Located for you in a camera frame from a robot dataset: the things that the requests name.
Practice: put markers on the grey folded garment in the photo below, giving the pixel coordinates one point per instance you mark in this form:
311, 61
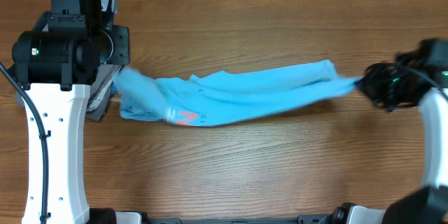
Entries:
101, 91

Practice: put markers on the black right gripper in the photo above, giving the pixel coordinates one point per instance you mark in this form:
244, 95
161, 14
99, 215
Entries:
368, 83

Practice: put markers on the light blue t-shirt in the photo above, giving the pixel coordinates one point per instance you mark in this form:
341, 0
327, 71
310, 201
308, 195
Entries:
223, 98

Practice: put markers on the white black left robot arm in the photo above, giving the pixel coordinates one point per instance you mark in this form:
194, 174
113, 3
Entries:
54, 67

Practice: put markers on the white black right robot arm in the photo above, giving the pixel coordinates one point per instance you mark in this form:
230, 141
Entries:
429, 203

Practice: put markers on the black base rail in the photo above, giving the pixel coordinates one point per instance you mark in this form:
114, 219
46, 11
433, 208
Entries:
224, 220

